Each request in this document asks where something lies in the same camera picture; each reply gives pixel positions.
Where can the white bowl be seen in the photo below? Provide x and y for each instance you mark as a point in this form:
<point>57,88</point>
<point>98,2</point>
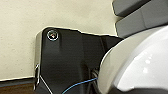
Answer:
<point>136,63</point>

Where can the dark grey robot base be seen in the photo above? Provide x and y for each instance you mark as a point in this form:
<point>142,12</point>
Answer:
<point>66,60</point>

